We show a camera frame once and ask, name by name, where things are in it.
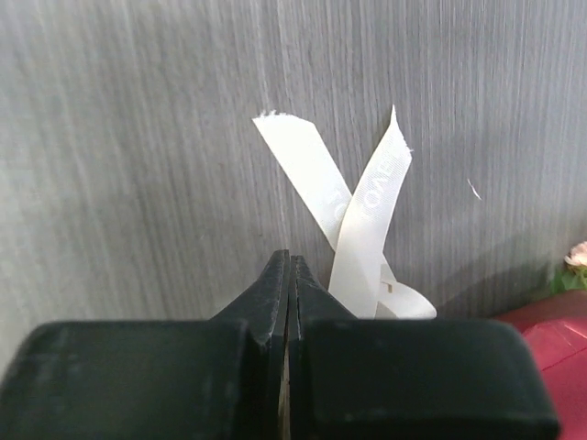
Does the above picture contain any pink fake flower bouquet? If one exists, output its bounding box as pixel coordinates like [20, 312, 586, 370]
[550, 242, 587, 294]

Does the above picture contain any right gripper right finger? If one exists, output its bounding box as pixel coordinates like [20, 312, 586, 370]
[289, 256, 560, 439]

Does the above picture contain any cream ribbon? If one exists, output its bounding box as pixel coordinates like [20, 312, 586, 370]
[253, 112, 437, 319]

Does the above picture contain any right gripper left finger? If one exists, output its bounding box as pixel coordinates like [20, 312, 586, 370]
[1, 250, 290, 439]

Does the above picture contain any red wrapping paper sheet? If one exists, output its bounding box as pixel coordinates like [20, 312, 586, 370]
[496, 290, 587, 440]

